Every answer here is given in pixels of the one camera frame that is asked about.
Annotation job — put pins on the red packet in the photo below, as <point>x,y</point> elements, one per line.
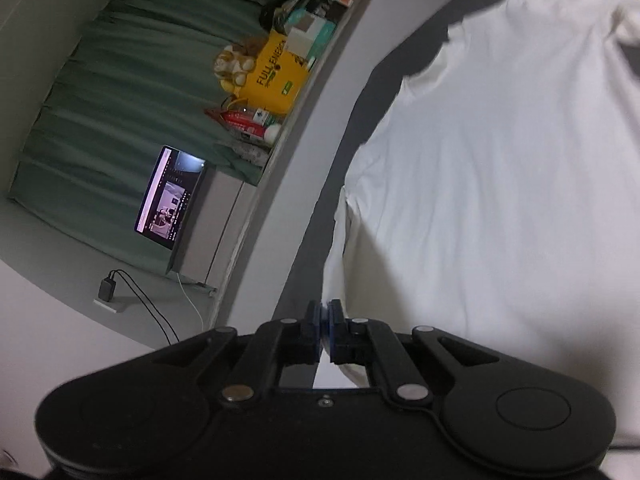
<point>240,121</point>

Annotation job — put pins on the green curtain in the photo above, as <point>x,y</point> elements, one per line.
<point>100,110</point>

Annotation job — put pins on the grey patterned cloth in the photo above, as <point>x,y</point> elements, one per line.
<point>252,151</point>

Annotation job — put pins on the white power strip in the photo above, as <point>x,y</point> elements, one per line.
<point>107,306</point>

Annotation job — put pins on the open laptop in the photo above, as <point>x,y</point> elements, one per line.
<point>170,195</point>

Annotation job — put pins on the black object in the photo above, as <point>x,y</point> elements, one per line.
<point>277,12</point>

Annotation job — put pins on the white long-sleeved shirt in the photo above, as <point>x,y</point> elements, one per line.
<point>500,160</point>

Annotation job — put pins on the tan plush toy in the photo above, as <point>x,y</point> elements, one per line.
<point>232,62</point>

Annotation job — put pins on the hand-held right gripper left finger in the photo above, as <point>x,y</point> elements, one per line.
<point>317,331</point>

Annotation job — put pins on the window ledge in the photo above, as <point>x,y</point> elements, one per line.
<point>280,170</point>

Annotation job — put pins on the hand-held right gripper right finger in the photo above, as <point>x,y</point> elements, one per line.
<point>331,331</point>

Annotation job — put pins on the teal box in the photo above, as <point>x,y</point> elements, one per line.
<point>320,32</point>

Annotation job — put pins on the yellow bag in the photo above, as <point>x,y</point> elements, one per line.
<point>275,80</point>

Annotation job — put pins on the black charger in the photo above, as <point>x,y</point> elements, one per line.
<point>107,286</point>

